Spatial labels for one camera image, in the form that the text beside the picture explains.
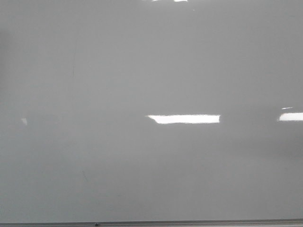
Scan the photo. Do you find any white glossy whiteboard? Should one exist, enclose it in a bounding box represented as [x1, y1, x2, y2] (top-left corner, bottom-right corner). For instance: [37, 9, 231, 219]
[0, 0, 303, 223]

